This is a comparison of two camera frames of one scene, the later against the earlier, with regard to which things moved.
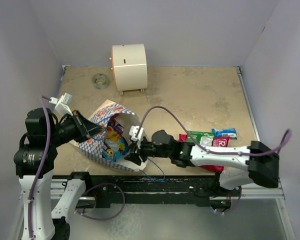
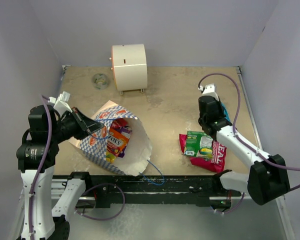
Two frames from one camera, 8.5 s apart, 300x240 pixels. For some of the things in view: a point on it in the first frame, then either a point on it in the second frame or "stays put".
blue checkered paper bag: x=93 y=146 stays put
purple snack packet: x=116 y=126 to x=126 y=131
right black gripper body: x=148 y=148 to x=221 y=112
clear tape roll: x=100 y=81 stays put
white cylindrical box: x=130 y=67 stays put
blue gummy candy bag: x=115 y=146 to x=226 y=116
